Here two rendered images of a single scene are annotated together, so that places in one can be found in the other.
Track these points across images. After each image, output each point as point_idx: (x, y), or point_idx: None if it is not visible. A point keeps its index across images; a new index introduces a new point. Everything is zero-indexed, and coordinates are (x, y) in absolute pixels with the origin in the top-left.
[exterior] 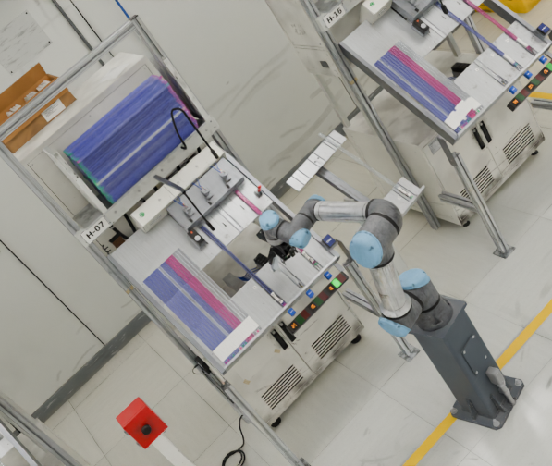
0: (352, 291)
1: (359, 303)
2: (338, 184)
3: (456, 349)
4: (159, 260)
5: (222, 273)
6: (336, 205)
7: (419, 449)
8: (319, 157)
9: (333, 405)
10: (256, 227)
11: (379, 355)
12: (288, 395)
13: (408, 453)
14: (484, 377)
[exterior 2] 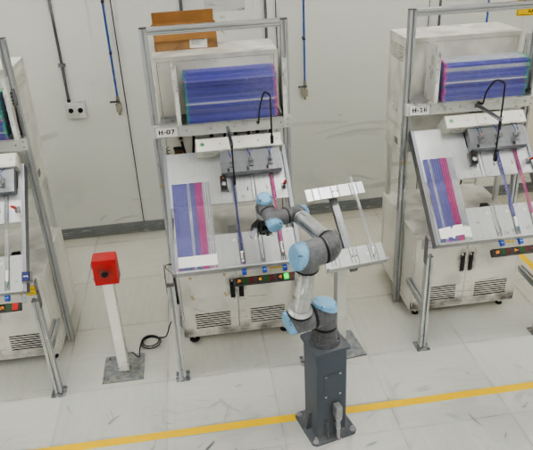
0: None
1: None
2: (337, 217)
3: (321, 370)
4: (191, 179)
5: (232, 222)
6: (309, 219)
7: (258, 420)
8: (337, 191)
9: (235, 355)
10: None
11: (288, 348)
12: (213, 328)
13: (250, 417)
14: (329, 405)
